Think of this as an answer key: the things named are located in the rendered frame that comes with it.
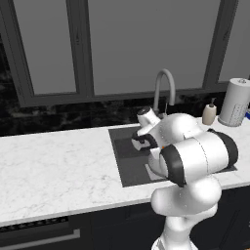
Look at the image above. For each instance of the blue object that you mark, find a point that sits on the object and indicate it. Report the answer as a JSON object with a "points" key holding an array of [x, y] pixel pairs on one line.
{"points": [[248, 114]]}

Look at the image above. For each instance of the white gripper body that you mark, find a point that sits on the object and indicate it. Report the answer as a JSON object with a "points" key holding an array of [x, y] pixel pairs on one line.
{"points": [[153, 172]]}

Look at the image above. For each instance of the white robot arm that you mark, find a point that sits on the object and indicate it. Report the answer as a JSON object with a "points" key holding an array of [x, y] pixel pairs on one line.
{"points": [[192, 156]]}

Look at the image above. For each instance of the dark cupboard door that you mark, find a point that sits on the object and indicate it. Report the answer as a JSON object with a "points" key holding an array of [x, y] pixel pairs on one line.
{"points": [[127, 228], [231, 218]]}

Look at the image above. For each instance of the dark grey sink basin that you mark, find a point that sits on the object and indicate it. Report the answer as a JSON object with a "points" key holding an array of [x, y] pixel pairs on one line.
{"points": [[127, 162]]}

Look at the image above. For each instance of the grey framed window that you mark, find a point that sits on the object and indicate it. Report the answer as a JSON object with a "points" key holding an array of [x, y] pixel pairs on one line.
{"points": [[143, 45]]}

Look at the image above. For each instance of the beige soap dispenser bottle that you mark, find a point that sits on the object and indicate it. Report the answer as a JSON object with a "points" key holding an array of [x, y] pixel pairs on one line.
{"points": [[209, 114]]}

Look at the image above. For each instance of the white paper towel roll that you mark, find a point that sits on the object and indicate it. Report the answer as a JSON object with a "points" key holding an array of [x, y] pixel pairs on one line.
{"points": [[235, 102]]}

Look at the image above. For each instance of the grey curved sink faucet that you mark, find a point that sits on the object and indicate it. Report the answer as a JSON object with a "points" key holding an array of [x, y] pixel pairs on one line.
{"points": [[164, 75]]}

